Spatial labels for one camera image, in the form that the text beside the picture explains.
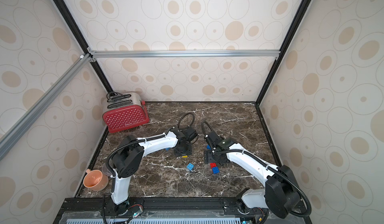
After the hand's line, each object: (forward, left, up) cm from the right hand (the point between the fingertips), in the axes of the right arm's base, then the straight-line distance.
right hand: (217, 158), depth 83 cm
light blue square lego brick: (-6, +24, +20) cm, 32 cm away
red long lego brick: (-2, +3, -4) cm, 5 cm away
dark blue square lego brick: (-6, +1, -2) cm, 6 cm away
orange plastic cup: (-14, +66, -3) cm, 68 cm away
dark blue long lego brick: (+9, +5, -4) cm, 12 cm away
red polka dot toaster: (+23, +57, +12) cm, 63 cm away
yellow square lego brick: (+2, +19, -4) cm, 20 cm away
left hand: (+4, +15, -3) cm, 15 cm away
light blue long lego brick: (-3, +16, -4) cm, 16 cm away
